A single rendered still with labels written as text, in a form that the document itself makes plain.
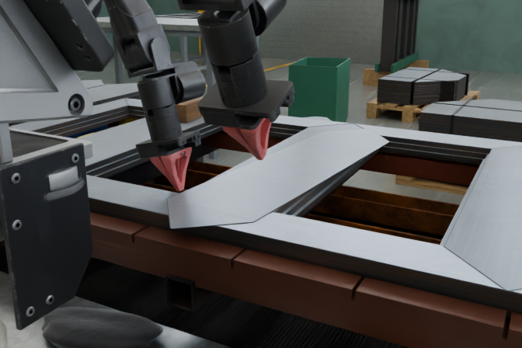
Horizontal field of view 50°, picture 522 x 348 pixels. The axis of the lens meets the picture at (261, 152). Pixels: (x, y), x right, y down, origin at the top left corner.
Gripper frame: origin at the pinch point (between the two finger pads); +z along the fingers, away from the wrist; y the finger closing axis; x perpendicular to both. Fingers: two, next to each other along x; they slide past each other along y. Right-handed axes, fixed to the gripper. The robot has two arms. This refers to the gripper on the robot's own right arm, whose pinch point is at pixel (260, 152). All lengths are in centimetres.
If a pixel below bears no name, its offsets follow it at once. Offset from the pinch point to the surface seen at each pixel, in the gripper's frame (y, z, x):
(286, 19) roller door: 400, 384, -747
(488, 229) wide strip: -26.1, 23.0, -14.5
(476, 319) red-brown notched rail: -27.7, 15.8, 6.4
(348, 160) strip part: 4.3, 32.8, -35.9
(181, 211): 18.3, 15.6, -0.2
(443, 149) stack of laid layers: -11, 44, -56
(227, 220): 10.0, 15.9, -0.6
